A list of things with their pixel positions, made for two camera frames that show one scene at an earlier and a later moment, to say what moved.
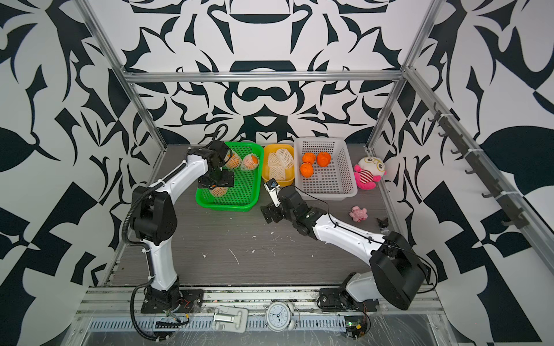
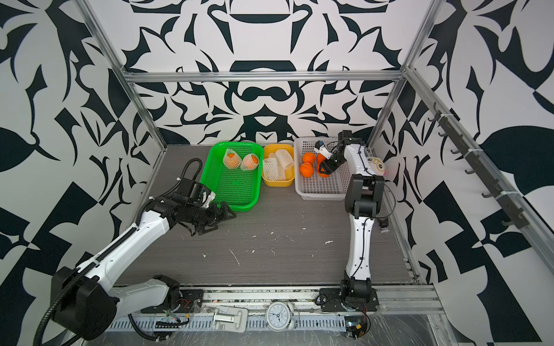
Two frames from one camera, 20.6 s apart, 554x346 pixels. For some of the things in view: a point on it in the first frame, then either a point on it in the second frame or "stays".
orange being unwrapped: x=309 y=157 stays
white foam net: x=285 y=158 stays
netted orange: x=218 y=191 to x=320 y=174
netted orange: x=324 y=159 stays
